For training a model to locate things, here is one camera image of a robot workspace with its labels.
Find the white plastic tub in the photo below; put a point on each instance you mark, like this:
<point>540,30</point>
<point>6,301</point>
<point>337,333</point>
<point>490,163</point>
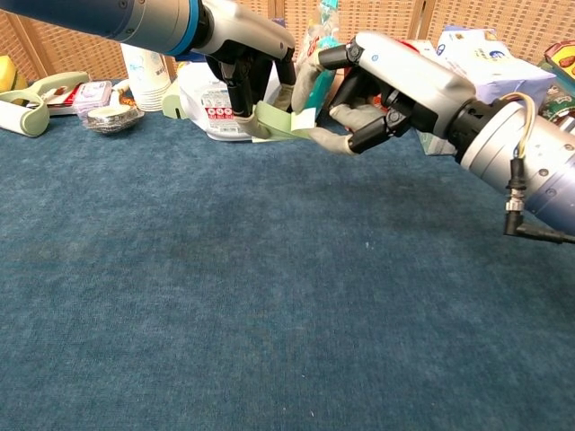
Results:
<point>197,94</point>

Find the red white small carton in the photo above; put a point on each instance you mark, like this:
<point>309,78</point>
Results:
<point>63,101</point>

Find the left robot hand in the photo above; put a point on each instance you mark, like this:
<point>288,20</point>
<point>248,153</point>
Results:
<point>242,31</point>

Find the teal clear product bag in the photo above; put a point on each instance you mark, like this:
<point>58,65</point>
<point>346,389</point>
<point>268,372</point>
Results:
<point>323,90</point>

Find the white long carton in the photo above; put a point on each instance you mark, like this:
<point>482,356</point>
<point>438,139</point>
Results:
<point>427,47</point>

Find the white paper cup stack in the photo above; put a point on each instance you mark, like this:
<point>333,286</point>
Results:
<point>148,85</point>

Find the clear purple small box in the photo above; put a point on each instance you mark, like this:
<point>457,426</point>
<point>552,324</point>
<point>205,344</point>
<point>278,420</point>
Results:
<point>92,94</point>

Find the green sticky note pad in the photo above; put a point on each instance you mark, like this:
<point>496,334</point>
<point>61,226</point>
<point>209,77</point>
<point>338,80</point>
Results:
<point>276,123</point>

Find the yellow sponge block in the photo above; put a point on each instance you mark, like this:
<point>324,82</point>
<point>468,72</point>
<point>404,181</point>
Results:
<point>6,72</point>

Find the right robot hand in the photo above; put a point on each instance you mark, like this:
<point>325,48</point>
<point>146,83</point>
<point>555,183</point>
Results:
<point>413,81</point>

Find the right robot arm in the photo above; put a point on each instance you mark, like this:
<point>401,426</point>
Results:
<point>548,179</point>

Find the pale green plastic stand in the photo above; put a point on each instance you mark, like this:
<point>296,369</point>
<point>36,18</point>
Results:
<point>170,105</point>

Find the white blue tissue pack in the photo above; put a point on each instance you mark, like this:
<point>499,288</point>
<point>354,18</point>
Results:
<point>494,58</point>

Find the green white lint roller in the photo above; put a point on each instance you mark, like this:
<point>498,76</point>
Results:
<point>22,119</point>

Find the teal table cloth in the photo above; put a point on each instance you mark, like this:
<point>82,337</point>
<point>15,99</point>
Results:
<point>287,292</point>

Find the small brown packet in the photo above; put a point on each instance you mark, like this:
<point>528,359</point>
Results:
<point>128,102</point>

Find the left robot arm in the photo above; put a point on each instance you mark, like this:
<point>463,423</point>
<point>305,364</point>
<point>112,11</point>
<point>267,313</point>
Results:
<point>112,18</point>

